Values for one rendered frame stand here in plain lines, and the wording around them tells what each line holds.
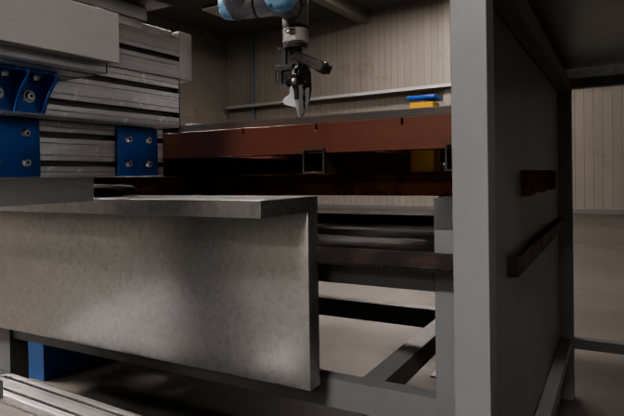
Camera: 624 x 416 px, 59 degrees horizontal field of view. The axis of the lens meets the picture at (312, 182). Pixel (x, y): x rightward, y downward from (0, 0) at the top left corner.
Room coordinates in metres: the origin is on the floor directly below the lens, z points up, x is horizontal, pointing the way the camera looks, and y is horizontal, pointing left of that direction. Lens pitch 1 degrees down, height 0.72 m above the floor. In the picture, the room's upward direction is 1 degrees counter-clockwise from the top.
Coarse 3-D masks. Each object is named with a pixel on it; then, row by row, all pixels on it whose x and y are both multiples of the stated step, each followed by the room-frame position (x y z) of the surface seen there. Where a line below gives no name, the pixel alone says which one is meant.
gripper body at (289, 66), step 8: (280, 48) 1.60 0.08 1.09; (288, 48) 1.59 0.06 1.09; (296, 48) 1.58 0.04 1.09; (304, 48) 1.59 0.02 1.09; (288, 56) 1.60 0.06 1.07; (288, 64) 1.57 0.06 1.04; (296, 64) 1.56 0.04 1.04; (304, 64) 1.57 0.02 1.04; (280, 72) 1.58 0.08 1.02; (288, 72) 1.57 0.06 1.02; (304, 72) 1.58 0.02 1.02; (280, 80) 1.58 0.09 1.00; (288, 80) 1.58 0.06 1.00; (304, 80) 1.58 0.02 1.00
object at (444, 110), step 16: (368, 112) 1.09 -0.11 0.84; (384, 112) 1.07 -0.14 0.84; (400, 112) 1.05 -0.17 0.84; (416, 112) 1.04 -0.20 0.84; (432, 112) 1.02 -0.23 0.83; (448, 112) 1.01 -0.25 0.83; (176, 128) 1.33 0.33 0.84; (192, 128) 1.31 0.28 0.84; (208, 128) 1.29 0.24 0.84; (224, 128) 1.26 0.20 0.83
